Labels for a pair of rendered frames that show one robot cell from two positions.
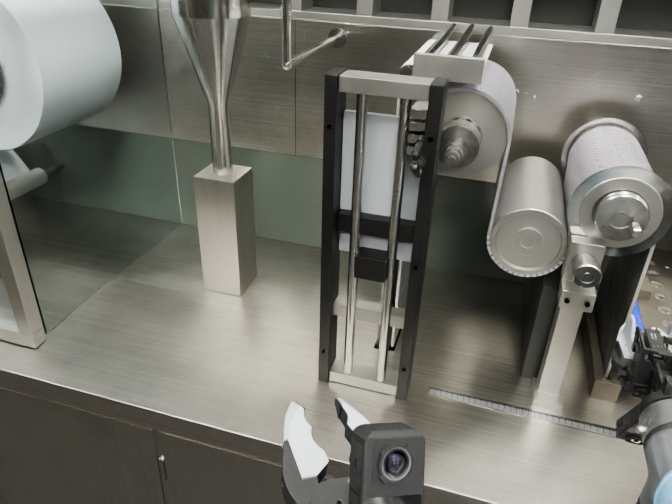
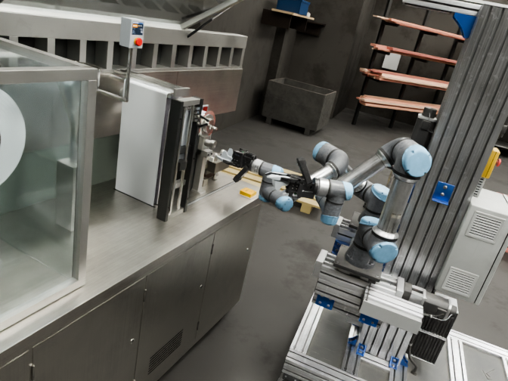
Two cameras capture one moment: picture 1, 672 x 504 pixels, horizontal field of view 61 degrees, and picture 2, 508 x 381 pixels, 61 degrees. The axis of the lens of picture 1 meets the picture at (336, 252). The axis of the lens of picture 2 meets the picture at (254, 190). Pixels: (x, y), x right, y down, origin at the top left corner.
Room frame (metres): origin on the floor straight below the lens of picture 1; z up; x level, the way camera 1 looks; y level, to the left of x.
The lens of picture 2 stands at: (0.22, 1.64, 1.82)
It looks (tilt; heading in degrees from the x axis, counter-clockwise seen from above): 22 degrees down; 277
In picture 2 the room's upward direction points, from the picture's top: 12 degrees clockwise
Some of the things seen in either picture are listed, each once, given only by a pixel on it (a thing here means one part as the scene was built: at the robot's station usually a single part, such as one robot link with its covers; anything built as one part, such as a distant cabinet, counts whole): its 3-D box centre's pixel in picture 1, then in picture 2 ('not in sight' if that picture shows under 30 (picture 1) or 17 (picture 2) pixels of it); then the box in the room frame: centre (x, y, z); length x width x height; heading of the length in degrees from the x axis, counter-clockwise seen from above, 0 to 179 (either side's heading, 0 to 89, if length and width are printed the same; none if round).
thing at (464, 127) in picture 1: (458, 141); not in sight; (0.83, -0.18, 1.34); 0.06 x 0.06 x 0.06; 74
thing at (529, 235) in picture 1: (528, 211); not in sight; (0.94, -0.35, 1.18); 0.26 x 0.12 x 0.12; 164
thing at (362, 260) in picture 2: not in sight; (362, 252); (-0.12, -0.28, 0.87); 0.15 x 0.15 x 0.10
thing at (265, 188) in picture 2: not in sight; (268, 191); (0.40, -0.37, 1.01); 0.11 x 0.08 x 0.11; 133
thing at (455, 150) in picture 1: (453, 154); not in sight; (0.78, -0.16, 1.34); 0.06 x 0.03 x 0.03; 164
